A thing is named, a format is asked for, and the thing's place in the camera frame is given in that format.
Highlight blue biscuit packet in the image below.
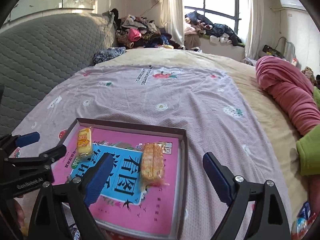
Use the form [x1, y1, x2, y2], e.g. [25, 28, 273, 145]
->
[291, 201, 311, 239]

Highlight yellow wrapped snack cake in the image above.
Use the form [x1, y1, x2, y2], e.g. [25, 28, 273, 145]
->
[76, 127, 93, 158]

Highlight pink picture book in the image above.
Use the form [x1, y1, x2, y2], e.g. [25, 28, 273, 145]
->
[53, 128, 180, 239]

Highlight orange wrapped biscuit pack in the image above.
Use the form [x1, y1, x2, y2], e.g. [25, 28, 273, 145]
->
[140, 142, 165, 189]

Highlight green fleece cloth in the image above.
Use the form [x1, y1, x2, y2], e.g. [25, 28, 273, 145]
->
[296, 93, 319, 176]

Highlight beige mattress cover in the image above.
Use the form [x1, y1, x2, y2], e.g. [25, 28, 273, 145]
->
[99, 48, 308, 217]

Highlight grey quilted headboard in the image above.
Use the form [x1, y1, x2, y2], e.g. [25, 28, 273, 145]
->
[1, 12, 116, 135]

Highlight dark shallow box tray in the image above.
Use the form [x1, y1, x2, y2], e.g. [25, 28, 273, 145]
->
[53, 118, 188, 239]

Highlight dark blue floral cloth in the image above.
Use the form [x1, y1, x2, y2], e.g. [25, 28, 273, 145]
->
[92, 47, 126, 66]

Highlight pink strawberry print bedsheet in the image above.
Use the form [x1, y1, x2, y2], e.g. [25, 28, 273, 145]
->
[14, 66, 292, 239]

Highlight rolled pink blanket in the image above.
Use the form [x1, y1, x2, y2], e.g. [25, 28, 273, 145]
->
[255, 56, 319, 135]

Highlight clothes pile beside bed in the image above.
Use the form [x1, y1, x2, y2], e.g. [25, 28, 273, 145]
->
[108, 8, 185, 49]

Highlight clothes pile on windowsill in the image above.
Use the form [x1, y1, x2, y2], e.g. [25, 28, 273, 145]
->
[184, 11, 245, 47]

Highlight white curtain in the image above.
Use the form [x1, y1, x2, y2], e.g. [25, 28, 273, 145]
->
[153, 0, 184, 46]

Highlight wall air conditioner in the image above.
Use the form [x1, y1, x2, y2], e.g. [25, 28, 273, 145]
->
[280, 0, 306, 11]

